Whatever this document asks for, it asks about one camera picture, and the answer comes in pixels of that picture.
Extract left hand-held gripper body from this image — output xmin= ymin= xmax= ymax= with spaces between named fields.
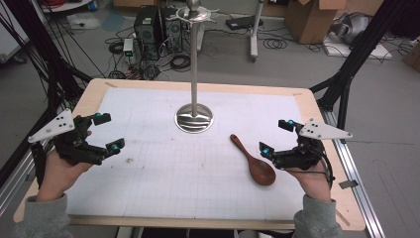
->
xmin=27 ymin=108 xmax=109 ymax=167

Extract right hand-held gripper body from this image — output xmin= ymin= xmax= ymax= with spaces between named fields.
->
xmin=272 ymin=118 xmax=354 ymax=171

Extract brown wooden spoon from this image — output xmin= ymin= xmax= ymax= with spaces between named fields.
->
xmin=230 ymin=133 xmax=277 ymax=186

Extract metal hook stand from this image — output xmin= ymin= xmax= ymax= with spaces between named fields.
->
xmin=166 ymin=0 xmax=221 ymax=134

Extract person's left hand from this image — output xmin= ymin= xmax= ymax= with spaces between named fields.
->
xmin=36 ymin=150 xmax=94 ymax=202

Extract person's right hand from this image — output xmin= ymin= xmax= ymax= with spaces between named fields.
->
xmin=284 ymin=159 xmax=333 ymax=203

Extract grey tape piece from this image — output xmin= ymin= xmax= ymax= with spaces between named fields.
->
xmin=338 ymin=178 xmax=360 ymax=190

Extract white grid mat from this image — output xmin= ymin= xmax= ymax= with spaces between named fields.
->
xmin=65 ymin=86 xmax=306 ymax=220

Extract small white box green light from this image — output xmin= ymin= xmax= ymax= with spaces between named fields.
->
xmin=122 ymin=38 xmax=135 ymax=64

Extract white floor stand pole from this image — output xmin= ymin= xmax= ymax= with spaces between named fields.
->
xmin=249 ymin=0 xmax=265 ymax=63

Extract black computer tower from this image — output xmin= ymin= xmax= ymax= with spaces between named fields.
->
xmin=159 ymin=7 xmax=184 ymax=54
xmin=133 ymin=5 xmax=162 ymax=61

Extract white foam board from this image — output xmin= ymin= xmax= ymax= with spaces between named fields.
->
xmin=322 ymin=34 xmax=394 ymax=60

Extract large cardboard box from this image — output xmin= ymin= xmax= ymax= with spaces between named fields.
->
xmin=284 ymin=0 xmax=348 ymax=46

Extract silver grey bag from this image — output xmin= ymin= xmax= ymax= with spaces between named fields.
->
xmin=330 ymin=12 xmax=372 ymax=46

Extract flat black device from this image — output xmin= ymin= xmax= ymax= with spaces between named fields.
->
xmin=225 ymin=14 xmax=264 ymax=32

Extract small cardboard box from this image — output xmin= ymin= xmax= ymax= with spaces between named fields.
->
xmin=402 ymin=36 xmax=420 ymax=72

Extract black wrist strap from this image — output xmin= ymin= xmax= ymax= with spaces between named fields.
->
xmin=30 ymin=142 xmax=48 ymax=190

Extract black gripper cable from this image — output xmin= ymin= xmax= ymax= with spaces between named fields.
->
xmin=285 ymin=150 xmax=336 ymax=191

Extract aluminium rail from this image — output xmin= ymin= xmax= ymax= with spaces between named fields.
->
xmin=0 ymin=145 xmax=46 ymax=217
xmin=319 ymin=107 xmax=386 ymax=238

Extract black frame struts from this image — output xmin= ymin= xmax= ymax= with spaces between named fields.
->
xmin=309 ymin=0 xmax=415 ymax=144
xmin=0 ymin=0 xmax=94 ymax=187

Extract thin coiled cable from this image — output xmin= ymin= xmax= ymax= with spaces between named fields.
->
xmin=262 ymin=38 xmax=289 ymax=51

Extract black coiled cable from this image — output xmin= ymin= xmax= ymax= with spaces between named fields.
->
xmin=169 ymin=54 xmax=192 ymax=71

